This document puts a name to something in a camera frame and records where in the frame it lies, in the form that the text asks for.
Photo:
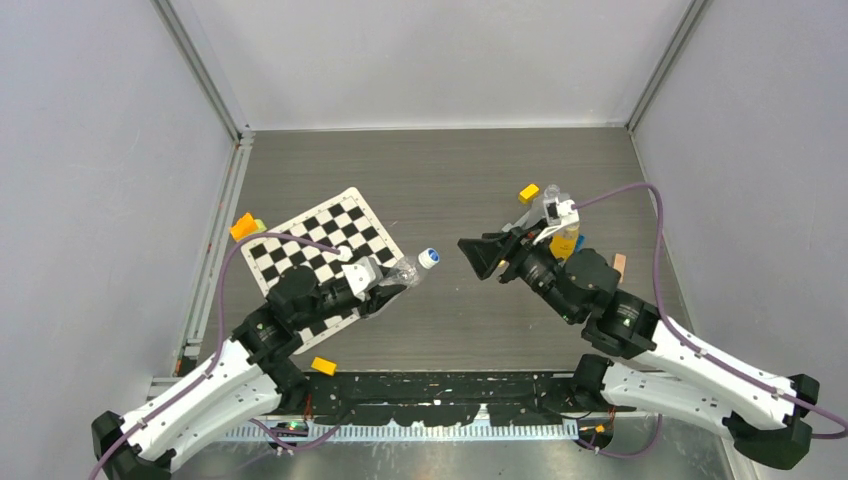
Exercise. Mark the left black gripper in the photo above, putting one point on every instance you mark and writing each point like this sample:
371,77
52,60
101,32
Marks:
378,296

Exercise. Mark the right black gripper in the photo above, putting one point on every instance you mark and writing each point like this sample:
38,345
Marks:
484,253

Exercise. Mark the clear bottle blue cap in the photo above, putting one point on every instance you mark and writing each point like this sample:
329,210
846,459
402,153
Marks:
406,271

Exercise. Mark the yellow juice bottle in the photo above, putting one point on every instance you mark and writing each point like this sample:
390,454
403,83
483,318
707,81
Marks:
564,243

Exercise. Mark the clear plastic bottle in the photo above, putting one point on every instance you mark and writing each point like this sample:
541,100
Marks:
545,208

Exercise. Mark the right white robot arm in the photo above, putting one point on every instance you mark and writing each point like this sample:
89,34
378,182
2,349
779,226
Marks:
644,362

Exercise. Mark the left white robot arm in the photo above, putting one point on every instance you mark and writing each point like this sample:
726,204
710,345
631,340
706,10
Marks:
250,374

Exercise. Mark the black white chessboard mat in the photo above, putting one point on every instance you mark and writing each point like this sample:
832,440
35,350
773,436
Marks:
292,261

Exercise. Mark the yellow block near base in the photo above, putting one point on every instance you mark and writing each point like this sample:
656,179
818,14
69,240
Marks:
324,366

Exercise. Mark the tan wooden block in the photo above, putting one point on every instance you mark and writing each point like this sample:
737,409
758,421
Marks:
619,263

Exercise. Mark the orange green block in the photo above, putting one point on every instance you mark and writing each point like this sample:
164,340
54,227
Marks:
245,226

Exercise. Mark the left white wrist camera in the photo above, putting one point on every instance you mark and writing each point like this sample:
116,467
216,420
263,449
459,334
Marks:
361,272

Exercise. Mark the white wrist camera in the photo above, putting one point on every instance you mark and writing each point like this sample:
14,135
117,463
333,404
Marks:
568,215
361,272

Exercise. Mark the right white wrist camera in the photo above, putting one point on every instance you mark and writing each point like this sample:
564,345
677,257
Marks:
568,215

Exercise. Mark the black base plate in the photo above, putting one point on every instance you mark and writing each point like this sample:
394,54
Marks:
444,398

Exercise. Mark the grey slotted cable duct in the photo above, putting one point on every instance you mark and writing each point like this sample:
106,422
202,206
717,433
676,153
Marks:
477,430

